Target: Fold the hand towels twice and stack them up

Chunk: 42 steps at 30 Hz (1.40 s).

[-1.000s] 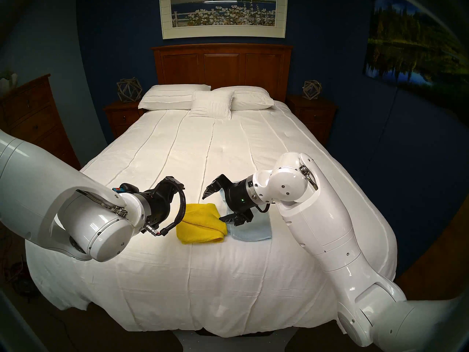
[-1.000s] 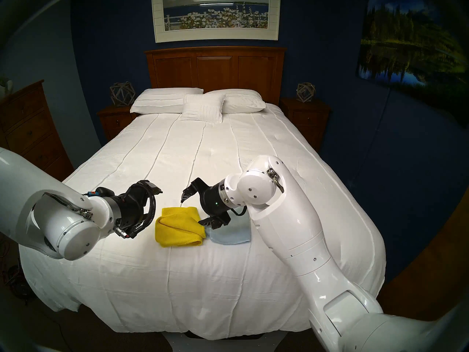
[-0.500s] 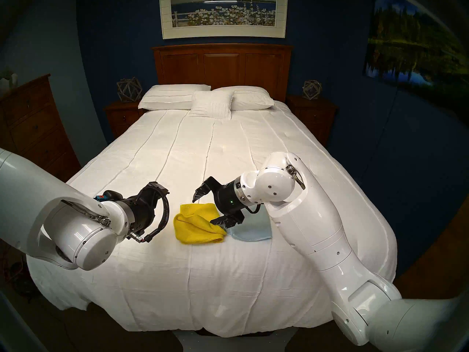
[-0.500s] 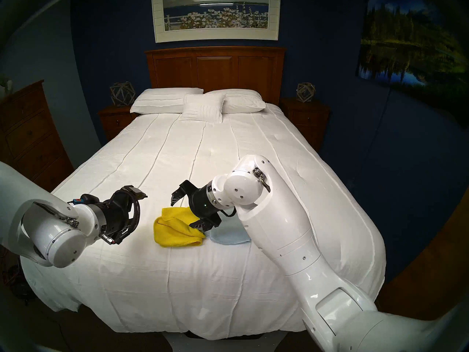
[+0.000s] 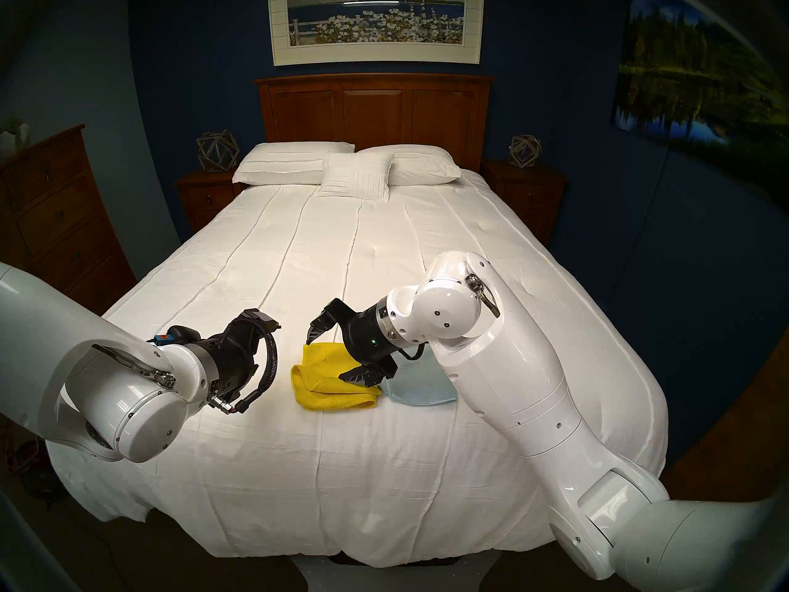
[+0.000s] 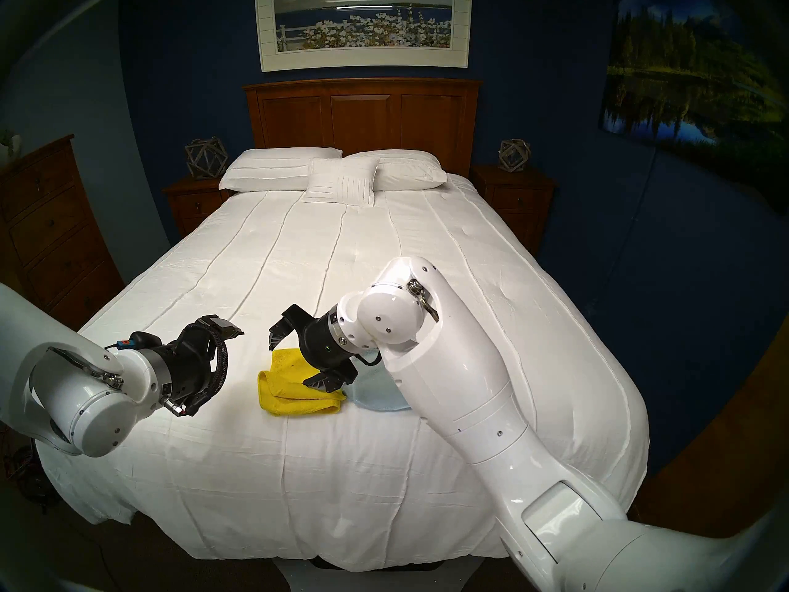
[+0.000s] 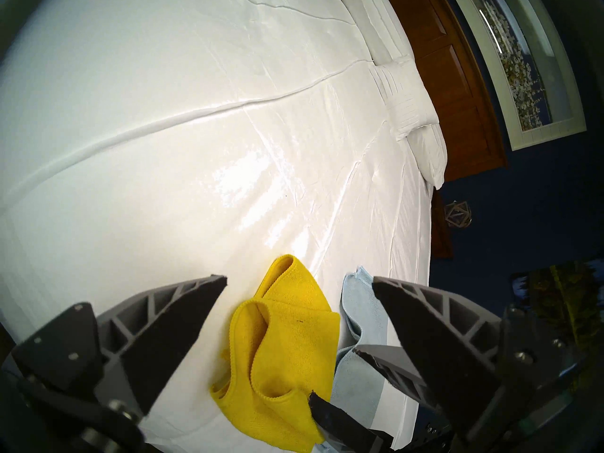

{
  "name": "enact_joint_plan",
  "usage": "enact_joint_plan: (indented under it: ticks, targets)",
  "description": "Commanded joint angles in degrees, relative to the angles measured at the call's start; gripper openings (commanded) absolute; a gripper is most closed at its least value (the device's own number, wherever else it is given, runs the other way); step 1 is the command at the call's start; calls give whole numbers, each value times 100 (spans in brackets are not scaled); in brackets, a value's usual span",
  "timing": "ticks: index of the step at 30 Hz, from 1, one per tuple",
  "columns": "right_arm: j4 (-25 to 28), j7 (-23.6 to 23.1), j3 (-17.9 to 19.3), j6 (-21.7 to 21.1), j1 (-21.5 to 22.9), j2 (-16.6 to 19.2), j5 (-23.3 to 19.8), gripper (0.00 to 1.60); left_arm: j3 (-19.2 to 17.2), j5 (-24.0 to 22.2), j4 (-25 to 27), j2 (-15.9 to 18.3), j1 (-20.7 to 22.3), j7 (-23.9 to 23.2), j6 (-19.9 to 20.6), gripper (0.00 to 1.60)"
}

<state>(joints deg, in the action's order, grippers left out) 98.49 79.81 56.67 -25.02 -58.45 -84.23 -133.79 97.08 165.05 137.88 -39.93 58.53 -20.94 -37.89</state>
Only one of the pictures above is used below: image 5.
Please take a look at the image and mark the black connector with blue tag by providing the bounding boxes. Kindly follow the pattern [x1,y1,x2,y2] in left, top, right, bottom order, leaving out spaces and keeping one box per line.
[148,326,201,346]

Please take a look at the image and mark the white bed comforter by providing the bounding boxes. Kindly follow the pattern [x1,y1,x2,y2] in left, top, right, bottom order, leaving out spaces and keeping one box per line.
[44,168,669,568]

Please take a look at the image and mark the light blue hand towel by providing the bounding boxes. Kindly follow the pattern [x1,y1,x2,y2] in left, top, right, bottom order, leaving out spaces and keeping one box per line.
[379,353,458,406]

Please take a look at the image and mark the forest lake wall poster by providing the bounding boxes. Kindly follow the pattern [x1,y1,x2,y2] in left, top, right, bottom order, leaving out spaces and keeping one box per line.
[610,0,789,184]

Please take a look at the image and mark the yellow hand towel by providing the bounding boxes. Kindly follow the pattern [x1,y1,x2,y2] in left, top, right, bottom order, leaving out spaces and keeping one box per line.
[291,342,384,411]

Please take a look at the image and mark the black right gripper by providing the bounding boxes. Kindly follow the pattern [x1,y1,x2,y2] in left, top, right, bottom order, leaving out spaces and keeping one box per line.
[306,299,400,388]

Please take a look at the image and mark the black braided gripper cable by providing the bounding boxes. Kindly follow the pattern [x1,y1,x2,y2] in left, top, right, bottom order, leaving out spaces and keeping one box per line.
[237,313,279,414]

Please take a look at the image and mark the brown wooden headboard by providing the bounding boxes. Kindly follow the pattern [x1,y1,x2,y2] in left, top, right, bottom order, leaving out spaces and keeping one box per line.
[255,73,494,172]

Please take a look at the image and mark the white framed flower picture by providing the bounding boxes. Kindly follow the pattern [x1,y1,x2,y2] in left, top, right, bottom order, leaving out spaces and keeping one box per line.
[267,0,486,67]

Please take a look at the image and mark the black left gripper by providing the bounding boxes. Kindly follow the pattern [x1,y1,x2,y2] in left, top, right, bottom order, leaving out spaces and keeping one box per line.
[203,311,281,397]

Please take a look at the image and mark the large white pillow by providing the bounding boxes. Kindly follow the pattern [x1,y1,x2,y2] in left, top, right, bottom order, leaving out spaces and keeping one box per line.
[232,142,356,186]
[356,144,462,186]

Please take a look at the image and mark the grey geometric wire ornament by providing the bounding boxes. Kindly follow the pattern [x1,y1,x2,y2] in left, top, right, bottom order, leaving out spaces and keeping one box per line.
[196,130,241,173]
[509,134,543,169]

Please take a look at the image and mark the brown wooden dresser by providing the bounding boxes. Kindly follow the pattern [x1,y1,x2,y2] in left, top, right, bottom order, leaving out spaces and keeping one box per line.
[0,125,137,314]

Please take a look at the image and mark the small pleated white pillow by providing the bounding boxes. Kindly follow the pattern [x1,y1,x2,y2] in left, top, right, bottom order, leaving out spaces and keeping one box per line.
[317,152,395,202]

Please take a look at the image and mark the white vase with plant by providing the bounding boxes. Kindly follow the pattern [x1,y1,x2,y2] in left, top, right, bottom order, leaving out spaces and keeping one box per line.
[0,116,31,160]

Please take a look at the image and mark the brown wooden nightstand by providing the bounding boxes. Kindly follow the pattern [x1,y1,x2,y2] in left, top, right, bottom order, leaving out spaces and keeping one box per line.
[174,168,244,234]
[481,159,569,247]

